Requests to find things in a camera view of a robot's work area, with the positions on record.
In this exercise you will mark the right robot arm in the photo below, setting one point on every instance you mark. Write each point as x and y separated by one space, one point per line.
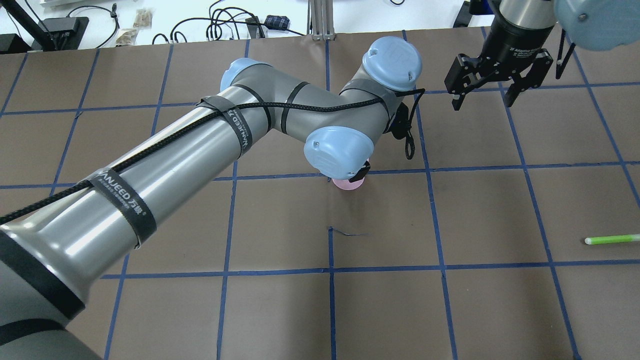
594 25

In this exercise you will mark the pink mesh cup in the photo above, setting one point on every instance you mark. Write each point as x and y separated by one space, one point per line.
344 184

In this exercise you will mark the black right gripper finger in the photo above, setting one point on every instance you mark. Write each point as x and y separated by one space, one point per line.
532 80
464 82

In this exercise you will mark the aluminium frame post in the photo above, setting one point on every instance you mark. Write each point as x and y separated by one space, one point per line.
320 20

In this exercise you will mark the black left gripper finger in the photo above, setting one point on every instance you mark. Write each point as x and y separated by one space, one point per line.
361 174

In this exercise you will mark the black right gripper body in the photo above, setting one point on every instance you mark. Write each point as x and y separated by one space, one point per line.
511 41

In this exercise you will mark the green pen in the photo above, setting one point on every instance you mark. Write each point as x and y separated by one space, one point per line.
612 239

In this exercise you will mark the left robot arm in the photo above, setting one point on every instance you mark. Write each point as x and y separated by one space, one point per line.
54 250

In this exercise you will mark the black power brick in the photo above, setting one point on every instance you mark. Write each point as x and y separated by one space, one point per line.
464 15

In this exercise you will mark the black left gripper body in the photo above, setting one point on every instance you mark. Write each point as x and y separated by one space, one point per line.
359 174

